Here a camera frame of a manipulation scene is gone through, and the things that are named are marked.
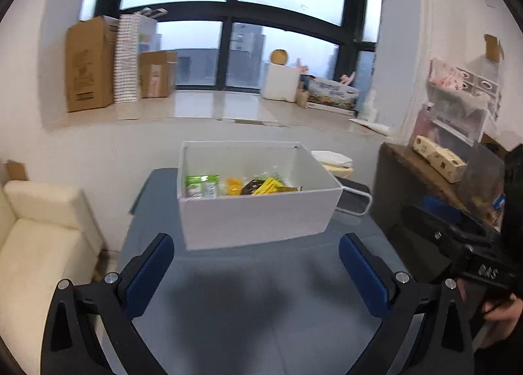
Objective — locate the cardboard scrap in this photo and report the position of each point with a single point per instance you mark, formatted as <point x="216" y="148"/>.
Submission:
<point x="493" y="47"/>

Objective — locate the yellow jelly cup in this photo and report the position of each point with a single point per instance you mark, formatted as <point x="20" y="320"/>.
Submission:
<point x="234" y="187"/>

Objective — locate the cheese patterned box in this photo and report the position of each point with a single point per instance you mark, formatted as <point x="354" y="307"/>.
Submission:
<point x="439" y="158"/>

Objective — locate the dark brown snack packet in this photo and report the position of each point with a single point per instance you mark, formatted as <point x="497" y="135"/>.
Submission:
<point x="251" y="187"/>

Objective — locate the tall cardboard box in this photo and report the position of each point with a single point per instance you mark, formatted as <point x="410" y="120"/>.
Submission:
<point x="90" y="64"/>

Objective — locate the person's right hand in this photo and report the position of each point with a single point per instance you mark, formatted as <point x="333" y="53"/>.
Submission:
<point x="502" y="313"/>

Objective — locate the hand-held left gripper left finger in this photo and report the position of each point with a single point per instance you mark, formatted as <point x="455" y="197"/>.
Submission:
<point x="151" y="273"/>

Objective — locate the white moulded tray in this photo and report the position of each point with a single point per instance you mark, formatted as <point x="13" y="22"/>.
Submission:
<point x="484" y="87"/>

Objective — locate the small cardboard box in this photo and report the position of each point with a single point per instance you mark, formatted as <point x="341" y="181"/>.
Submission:
<point x="157" y="74"/>

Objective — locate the pink toy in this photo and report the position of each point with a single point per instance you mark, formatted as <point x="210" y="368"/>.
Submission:
<point x="347" y="78"/>

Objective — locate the long printed box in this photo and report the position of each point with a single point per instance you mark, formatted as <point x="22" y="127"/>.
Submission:
<point x="333" y="95"/>

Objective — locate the cardboard piece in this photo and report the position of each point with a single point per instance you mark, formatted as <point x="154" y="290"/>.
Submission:
<point x="15" y="170"/>

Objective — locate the dark wooden cabinet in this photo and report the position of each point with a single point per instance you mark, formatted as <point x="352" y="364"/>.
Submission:
<point x="400" y="187"/>

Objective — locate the yellow snack bag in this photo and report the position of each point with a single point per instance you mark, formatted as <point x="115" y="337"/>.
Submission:
<point x="271" y="187"/>

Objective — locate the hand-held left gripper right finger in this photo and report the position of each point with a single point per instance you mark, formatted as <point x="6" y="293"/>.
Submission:
<point x="363" y="273"/>

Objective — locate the pink packets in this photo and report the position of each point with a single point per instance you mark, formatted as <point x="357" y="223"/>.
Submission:
<point x="445" y="72"/>

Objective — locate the white foam box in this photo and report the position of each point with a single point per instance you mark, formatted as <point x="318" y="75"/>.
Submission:
<point x="280" y="83"/>

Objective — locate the stack of cream foam sheets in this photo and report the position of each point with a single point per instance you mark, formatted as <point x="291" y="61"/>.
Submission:
<point x="333" y="162"/>

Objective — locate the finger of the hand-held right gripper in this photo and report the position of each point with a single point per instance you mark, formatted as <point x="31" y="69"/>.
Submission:
<point x="441" y="221"/>

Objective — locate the clear plastic container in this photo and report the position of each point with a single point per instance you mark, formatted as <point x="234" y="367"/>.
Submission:
<point x="453" y="123"/>

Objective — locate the green snack packet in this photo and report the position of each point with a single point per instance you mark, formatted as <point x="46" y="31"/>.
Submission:
<point x="202" y="186"/>

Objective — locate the cream sofa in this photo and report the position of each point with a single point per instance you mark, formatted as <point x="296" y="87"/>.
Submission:
<point x="36" y="228"/>

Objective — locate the round yellow plush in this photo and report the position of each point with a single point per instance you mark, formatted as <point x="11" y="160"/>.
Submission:
<point x="278" y="57"/>

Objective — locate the white storage box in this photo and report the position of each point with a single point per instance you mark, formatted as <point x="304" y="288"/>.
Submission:
<point x="257" y="211"/>

